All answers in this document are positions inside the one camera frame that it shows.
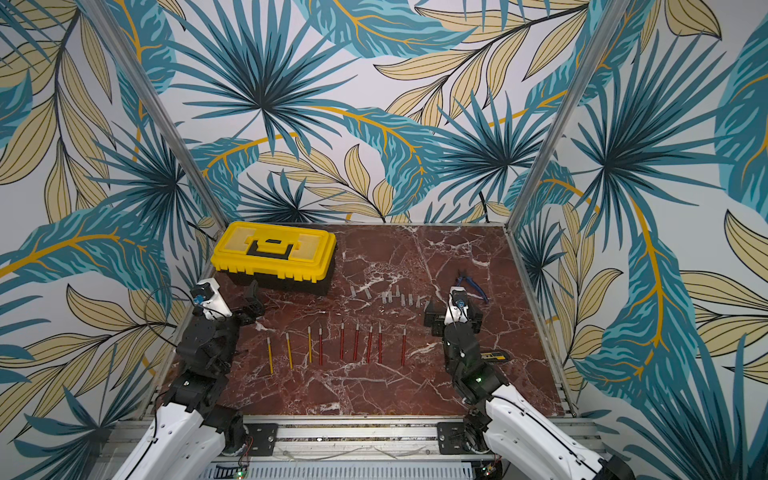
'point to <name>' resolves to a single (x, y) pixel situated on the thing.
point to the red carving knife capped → (321, 345)
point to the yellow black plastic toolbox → (276, 257)
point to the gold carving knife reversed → (289, 349)
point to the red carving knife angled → (403, 347)
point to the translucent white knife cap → (352, 291)
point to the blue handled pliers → (462, 275)
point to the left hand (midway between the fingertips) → (240, 290)
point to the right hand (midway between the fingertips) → (452, 300)
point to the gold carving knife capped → (310, 344)
